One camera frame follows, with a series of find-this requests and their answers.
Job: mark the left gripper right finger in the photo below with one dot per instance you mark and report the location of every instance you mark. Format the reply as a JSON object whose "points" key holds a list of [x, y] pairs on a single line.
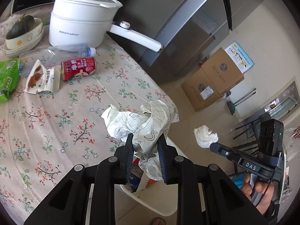
{"points": [[206, 195]]}

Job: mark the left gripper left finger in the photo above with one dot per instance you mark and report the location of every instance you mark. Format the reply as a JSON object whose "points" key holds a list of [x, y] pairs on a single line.
{"points": [[86, 195]]}

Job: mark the white tissue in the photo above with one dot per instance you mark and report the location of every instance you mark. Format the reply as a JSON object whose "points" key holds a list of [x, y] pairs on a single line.
{"points": [[204, 137]]}

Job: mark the printed paper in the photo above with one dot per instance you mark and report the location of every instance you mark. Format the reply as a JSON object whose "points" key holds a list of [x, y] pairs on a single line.
{"points": [[152, 120]]}

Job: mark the clear plastic bottle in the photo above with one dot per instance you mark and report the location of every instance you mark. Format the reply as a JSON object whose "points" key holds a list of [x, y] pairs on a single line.
{"points": [[52, 56]]}

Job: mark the person's right hand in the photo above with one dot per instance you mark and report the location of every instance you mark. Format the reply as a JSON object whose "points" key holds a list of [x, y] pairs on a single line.
{"points": [[261, 188]]}

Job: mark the floral tablecloth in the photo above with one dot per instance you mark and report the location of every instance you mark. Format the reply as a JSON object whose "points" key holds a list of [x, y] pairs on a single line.
{"points": [[44, 135]]}

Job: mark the silver toaster oven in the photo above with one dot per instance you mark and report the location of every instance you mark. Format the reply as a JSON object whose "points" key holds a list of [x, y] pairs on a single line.
{"points": [[284, 102]]}

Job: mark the blue cardboard box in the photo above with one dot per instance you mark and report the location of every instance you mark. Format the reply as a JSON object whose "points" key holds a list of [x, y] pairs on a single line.
{"points": [[135, 175]]}

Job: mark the lower cardboard box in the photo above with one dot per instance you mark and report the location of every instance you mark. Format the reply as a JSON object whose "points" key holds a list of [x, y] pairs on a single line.
{"points": [[200, 91]]}

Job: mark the upper cardboard box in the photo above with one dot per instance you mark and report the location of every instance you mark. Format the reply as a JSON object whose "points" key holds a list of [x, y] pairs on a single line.
{"points": [[222, 71]]}

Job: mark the white snack pouch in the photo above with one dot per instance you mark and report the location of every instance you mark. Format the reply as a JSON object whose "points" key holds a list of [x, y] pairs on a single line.
{"points": [[41, 79]]}

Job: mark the red drink can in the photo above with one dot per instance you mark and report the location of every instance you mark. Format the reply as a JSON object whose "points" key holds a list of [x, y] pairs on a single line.
{"points": [[78, 67]]}

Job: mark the green snack bag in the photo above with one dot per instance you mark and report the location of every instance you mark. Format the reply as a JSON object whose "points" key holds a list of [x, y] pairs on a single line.
{"points": [[9, 77]]}

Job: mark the grey refrigerator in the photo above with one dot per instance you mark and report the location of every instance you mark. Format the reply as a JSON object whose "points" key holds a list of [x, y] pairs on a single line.
{"points": [[183, 27]]}

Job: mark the cream flower bowl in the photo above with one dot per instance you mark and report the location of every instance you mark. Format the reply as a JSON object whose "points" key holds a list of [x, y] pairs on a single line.
{"points": [[24, 40]]}

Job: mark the white electric cooking pot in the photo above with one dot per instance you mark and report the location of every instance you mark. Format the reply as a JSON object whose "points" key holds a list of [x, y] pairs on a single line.
{"points": [[88, 21]]}

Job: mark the black wire rack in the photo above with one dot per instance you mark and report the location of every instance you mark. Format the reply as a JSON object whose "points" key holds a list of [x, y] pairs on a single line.
{"points": [[252, 131]]}

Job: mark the blue white wall poster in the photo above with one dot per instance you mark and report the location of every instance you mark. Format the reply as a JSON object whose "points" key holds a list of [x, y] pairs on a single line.
{"points": [[239, 57]]}

